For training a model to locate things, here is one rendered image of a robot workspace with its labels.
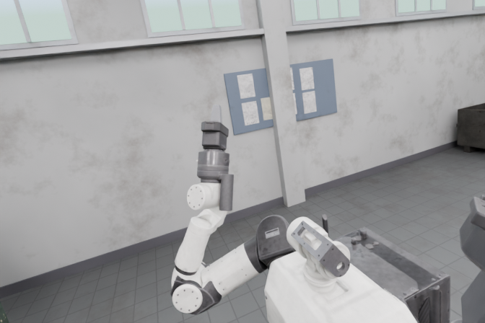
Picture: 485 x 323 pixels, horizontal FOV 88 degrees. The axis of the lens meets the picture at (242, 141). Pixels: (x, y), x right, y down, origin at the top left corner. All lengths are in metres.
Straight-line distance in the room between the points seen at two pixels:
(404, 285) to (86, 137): 3.07
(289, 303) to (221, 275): 0.25
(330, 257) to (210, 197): 0.33
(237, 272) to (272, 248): 0.12
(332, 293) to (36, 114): 3.16
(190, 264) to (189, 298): 0.08
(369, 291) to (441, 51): 5.48
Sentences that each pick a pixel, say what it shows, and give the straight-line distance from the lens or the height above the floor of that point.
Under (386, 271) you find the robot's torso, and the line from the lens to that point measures 0.62.
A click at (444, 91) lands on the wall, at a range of 5.98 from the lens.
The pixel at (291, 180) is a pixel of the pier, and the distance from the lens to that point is 3.70.
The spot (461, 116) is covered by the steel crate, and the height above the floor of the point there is 0.66.
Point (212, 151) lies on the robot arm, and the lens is 0.68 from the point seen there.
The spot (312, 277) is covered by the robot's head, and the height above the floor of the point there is 1.40.
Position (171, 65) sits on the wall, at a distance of 3.19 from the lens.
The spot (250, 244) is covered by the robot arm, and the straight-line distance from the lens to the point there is 0.75.
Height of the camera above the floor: 1.75
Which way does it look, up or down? 12 degrees down
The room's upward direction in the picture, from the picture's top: 9 degrees counter-clockwise
